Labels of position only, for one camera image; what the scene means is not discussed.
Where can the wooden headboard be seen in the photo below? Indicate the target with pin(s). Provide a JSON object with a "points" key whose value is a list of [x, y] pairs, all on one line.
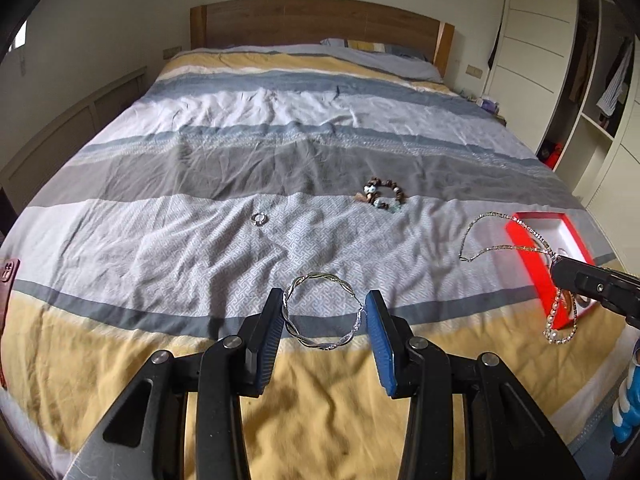
{"points": [[310, 22]]}

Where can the window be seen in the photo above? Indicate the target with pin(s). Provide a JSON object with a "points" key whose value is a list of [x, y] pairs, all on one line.
{"points": [[17, 37]]}

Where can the wall socket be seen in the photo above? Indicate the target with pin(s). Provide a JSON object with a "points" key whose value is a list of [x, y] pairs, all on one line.
{"points": [[474, 70], [171, 51]]}

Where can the hanging striped shirt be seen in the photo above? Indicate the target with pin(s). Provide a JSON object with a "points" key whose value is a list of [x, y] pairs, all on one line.
{"points": [[614, 80]]}

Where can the red item in wardrobe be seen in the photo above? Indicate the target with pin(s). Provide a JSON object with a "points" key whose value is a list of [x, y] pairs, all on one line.
{"points": [[550, 152]]}

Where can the beige wall panelling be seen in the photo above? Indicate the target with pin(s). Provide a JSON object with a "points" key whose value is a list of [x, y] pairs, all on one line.
{"points": [[75, 120]]}

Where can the grey pillow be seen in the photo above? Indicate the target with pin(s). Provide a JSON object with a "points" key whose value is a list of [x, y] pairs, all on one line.
{"points": [[380, 57]]}

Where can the bedside clutter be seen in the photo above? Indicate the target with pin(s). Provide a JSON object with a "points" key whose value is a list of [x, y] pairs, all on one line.
{"points": [[487, 103]]}

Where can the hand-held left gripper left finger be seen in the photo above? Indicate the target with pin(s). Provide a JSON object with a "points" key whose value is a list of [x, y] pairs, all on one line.
{"points": [[267, 340]]}

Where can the dark hanging garment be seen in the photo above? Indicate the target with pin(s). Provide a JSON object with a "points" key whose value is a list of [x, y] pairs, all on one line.
{"points": [[493, 52]]}

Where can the phone in red case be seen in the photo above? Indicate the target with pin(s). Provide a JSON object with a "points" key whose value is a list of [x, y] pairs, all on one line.
{"points": [[7, 280]]}

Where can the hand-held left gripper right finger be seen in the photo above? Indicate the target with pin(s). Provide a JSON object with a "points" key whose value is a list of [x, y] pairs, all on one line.
{"points": [[381, 345]]}

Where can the red cardboard box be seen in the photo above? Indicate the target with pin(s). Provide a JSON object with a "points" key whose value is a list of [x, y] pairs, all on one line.
{"points": [[520, 237]]}

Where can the white wardrobe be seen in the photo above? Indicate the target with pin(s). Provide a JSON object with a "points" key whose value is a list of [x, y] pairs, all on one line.
{"points": [[540, 50]]}

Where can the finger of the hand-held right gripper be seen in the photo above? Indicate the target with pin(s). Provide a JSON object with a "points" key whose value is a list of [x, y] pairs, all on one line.
{"points": [[615, 305], [580, 271]]}

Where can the bed with striped duvet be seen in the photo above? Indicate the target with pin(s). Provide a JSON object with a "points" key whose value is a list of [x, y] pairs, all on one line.
{"points": [[225, 170]]}

